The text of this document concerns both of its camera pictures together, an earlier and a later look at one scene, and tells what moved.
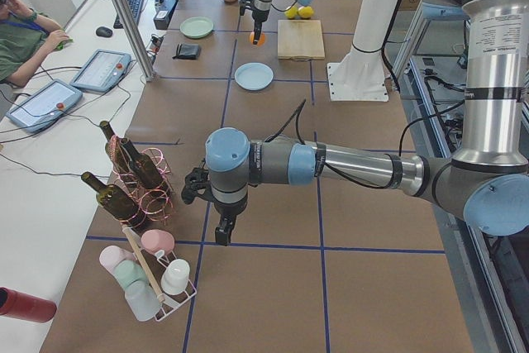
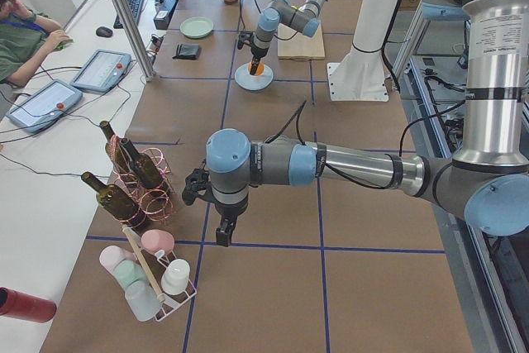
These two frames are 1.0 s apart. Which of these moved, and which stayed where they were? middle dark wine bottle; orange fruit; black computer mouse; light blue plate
Moved: orange fruit
Stayed: light blue plate; black computer mouse; middle dark wine bottle
